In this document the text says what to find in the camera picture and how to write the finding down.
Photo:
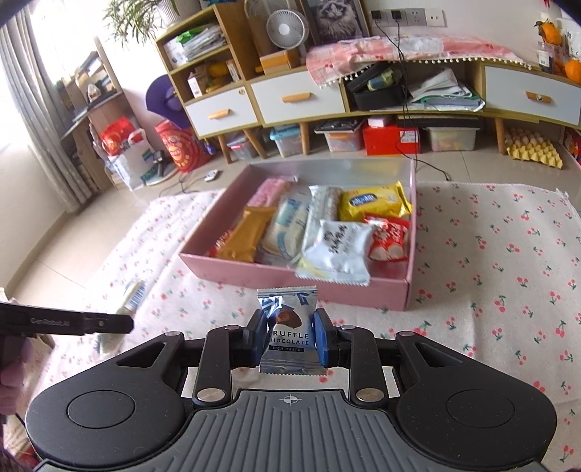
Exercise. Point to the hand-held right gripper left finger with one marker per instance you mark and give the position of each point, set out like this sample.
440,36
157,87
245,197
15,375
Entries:
258,338

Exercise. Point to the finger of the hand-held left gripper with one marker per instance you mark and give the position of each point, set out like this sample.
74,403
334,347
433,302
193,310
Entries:
111,323

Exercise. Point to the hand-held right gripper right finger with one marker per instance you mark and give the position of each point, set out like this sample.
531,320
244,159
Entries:
320,339

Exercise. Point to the white barcode snack packet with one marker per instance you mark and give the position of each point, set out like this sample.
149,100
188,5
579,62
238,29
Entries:
134,295

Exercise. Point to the silver chocolate packet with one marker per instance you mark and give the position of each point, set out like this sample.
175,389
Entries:
290,317

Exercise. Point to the pink cardboard box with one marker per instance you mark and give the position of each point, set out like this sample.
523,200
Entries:
227,277

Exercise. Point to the white puffed snack packet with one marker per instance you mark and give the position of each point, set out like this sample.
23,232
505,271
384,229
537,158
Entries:
338,252

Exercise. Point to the orange snack packet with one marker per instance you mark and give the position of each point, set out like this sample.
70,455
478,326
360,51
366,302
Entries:
220,245

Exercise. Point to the gold brown snack packet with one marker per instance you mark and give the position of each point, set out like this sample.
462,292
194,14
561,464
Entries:
247,231

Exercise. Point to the white and blue snack packet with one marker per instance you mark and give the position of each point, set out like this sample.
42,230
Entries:
286,222

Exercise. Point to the large red snack packet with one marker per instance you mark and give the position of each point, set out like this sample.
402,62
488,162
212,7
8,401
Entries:
390,238

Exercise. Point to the long white snack packet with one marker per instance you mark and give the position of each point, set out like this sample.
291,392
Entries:
324,204

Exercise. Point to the yellow snack packet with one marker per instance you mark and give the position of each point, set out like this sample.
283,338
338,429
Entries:
374,202

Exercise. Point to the pink snack packet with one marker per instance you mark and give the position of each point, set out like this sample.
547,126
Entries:
268,190

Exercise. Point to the person's left hand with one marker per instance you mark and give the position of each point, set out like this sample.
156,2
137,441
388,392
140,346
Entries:
13,381

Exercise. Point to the white shopping bag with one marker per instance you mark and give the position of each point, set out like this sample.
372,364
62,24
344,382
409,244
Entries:
134,165

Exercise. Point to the white round device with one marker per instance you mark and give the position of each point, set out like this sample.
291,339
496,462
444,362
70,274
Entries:
211,175

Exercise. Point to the red gift bag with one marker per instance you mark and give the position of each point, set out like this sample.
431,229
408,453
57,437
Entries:
115,138

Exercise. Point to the red printed bag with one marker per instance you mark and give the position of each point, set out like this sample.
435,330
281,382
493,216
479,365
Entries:
181,147

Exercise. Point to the small clear storage box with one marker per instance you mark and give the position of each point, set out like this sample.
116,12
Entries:
241,149

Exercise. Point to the cherry print cloth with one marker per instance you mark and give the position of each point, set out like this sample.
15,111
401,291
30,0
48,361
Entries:
499,272

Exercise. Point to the blue lidded clear storage box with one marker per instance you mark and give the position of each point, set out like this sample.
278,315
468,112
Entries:
287,143

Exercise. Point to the grey curtain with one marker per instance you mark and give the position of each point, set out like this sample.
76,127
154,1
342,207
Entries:
36,113

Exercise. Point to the red box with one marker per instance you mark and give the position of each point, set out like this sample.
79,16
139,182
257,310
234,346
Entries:
386,140

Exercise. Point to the cluttered bookshelf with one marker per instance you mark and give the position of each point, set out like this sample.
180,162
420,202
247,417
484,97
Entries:
95,104

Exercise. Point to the white cabinet drawer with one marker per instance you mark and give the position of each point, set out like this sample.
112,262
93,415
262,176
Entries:
317,109
508,90

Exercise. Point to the purple hat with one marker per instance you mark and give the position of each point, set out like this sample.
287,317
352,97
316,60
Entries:
161,97

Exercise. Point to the white shelf unit drawer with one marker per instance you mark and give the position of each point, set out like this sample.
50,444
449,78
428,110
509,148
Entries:
204,109

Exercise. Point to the black case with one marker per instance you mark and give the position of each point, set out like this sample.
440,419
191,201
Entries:
376,97

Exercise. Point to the low wooden cabinet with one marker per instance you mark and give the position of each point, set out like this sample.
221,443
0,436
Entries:
499,134

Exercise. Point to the pile of papers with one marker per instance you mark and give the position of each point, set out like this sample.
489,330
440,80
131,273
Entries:
440,90

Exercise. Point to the yellow cardboard box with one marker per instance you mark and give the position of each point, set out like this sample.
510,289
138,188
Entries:
279,62

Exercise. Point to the yellow egg tray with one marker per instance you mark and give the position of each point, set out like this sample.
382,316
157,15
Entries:
533,149

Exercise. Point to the tall wooden shelf unit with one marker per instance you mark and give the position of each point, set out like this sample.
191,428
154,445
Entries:
231,41

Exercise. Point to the pink patterned cabinet cloth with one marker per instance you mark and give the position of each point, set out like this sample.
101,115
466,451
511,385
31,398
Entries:
408,50

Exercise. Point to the green potted plant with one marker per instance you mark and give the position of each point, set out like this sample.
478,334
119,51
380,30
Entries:
136,16

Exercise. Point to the small white desk fan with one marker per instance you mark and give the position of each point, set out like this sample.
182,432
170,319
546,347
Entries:
287,28

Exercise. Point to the framed cat picture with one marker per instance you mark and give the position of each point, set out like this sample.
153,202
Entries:
336,20

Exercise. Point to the orange fruit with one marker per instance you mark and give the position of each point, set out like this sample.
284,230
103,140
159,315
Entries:
550,32
573,71

